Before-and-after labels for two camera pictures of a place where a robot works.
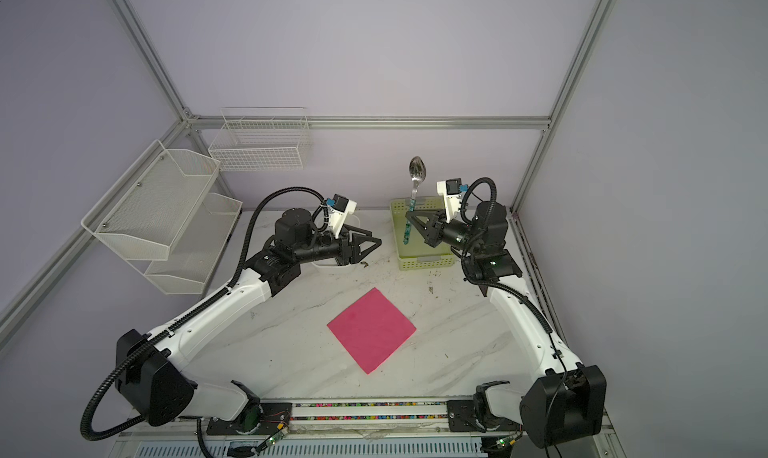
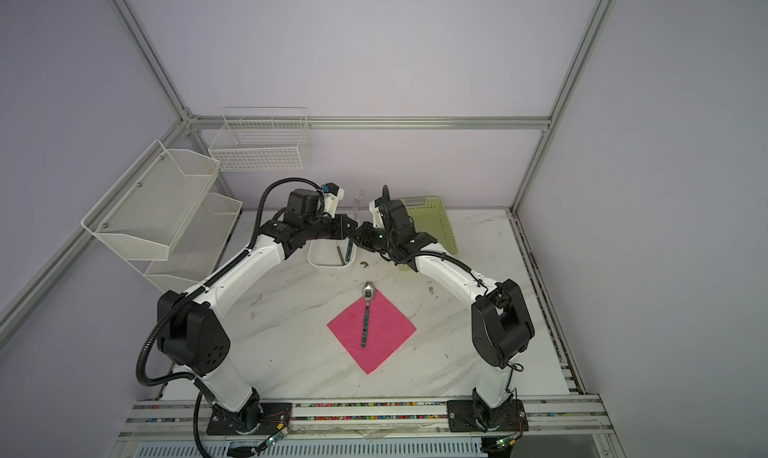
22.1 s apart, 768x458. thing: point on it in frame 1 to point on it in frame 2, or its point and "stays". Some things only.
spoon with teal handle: x=417 y=171 to x=368 y=292
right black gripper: x=432 y=230 to x=365 y=230
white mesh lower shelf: x=198 y=248 stays
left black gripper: x=348 y=252 to x=342 y=231
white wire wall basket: x=260 y=138 stays
